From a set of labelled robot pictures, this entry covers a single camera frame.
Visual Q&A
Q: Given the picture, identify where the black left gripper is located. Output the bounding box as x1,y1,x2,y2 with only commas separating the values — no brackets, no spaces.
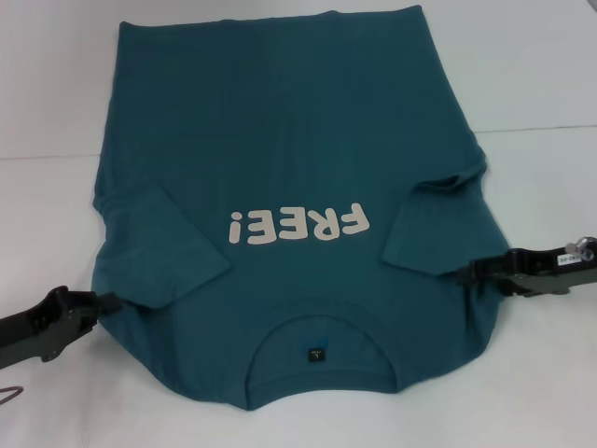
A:
0,287,126,363

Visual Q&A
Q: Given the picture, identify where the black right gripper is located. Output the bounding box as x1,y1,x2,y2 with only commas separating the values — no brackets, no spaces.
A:
459,246,597,300

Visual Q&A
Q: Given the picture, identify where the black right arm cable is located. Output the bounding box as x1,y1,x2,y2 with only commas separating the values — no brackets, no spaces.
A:
566,236,597,260

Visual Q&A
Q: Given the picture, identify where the teal t-shirt with FREE print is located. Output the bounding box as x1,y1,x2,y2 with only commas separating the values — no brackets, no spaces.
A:
90,4,512,412

